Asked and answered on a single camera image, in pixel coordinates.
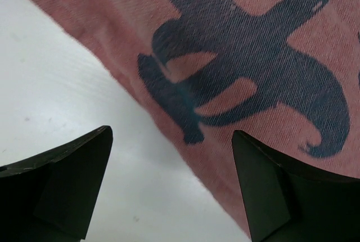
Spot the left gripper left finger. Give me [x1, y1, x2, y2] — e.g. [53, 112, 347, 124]
[1, 126, 113, 241]

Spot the red patterned pillowcase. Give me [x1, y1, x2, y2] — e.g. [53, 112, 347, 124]
[32, 0, 359, 231]

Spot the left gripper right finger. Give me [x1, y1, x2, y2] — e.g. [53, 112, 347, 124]
[232, 131, 359, 241]

